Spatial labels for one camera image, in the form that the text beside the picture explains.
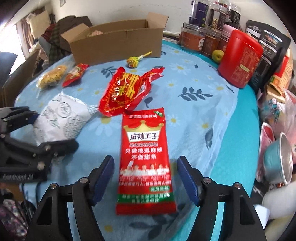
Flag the green apple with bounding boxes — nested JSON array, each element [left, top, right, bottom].
[[211, 50, 224, 64]]

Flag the dark purple tall jar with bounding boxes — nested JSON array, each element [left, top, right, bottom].
[[189, 0, 211, 28]]

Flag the red crinkled snack bag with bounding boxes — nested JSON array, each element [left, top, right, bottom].
[[98, 67, 165, 117]]

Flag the white croissant bread bag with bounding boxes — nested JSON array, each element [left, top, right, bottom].
[[33, 92, 98, 145]]

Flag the tall jar mixed nuts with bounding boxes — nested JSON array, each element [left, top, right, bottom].
[[206, 3, 227, 31]]

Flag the clear jar red powder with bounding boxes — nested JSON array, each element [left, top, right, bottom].
[[180, 23, 206, 52]]

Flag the brown quilted jacket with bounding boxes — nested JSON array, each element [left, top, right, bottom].
[[57, 15, 93, 53]]

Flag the blue floral tablecloth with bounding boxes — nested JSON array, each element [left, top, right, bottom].
[[15, 42, 259, 240]]

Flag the orange carton box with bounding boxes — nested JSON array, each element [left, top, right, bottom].
[[268, 48, 293, 95]]

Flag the cardboard box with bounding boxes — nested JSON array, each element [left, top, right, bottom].
[[61, 12, 169, 66]]

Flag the yellow lollipop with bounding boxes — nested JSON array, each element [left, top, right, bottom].
[[126, 51, 152, 69]]

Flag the small red cartoon snack bag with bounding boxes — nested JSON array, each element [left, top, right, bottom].
[[62, 63, 89, 88]]

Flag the plaid green cloth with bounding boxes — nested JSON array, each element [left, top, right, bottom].
[[49, 23, 71, 66]]

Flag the clear jar brown spice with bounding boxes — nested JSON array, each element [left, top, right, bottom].
[[201, 28, 221, 58]]

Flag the tall jar dark berries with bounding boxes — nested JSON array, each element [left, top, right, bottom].
[[225, 3, 241, 29]]

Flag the black stand-up pouch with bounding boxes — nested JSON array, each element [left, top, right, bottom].
[[245, 20, 291, 93]]

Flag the pink lidded jar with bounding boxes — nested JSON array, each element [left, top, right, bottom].
[[217, 25, 236, 52]]

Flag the yellow waffle bread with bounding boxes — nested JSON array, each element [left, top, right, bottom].
[[36, 61, 74, 98]]

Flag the red spicy strip packet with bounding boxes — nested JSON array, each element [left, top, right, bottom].
[[116, 108, 177, 215]]

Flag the blue metal cup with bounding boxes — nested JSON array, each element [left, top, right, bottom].
[[263, 132, 293, 185]]

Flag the red tin canister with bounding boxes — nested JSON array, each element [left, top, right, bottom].
[[218, 30, 263, 88]]

